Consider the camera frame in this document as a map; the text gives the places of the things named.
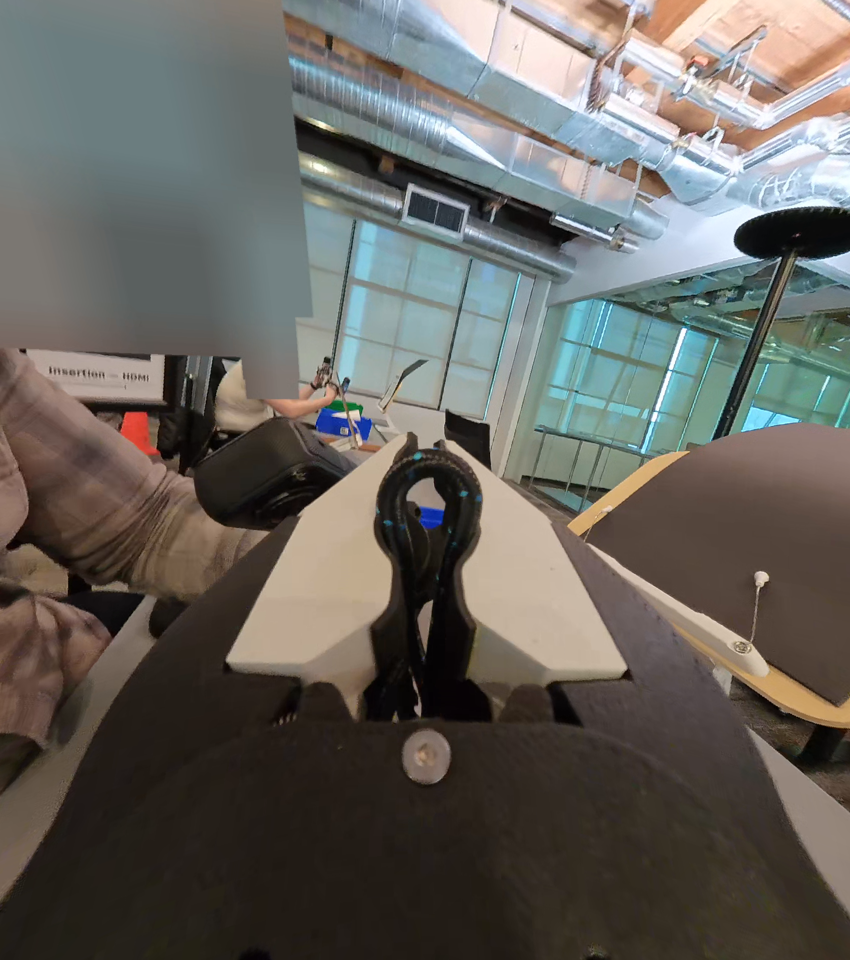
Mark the person's plaid shirt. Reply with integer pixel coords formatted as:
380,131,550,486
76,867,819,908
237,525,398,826
0,348,268,856

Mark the person's left forearm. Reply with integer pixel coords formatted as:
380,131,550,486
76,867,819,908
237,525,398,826
73,450,268,594

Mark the orange traffic cone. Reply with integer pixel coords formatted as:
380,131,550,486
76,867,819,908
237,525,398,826
119,411,159,459

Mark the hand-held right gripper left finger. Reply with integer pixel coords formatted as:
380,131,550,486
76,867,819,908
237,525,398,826
226,443,411,684

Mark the blue desk bin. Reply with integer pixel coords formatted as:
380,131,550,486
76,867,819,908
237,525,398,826
317,402,373,439

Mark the black wood-edged board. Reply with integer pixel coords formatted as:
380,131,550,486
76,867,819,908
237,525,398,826
568,425,850,732

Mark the black desk lamp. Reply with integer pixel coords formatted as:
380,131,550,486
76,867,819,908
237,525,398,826
377,357,429,414

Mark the white ceiling vent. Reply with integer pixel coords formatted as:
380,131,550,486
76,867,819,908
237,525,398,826
400,183,471,238

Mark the black floor lamp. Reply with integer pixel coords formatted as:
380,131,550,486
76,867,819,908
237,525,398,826
713,206,850,439

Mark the silver ceiling duct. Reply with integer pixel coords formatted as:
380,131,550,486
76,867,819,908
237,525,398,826
298,150,576,283
287,0,666,241

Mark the black high-back chair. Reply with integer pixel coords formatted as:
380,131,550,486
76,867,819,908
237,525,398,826
443,408,493,469

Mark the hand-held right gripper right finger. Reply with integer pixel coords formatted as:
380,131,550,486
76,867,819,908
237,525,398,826
440,477,628,687

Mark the black braided hdmi cable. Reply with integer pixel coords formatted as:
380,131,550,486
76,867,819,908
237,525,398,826
370,435,483,718

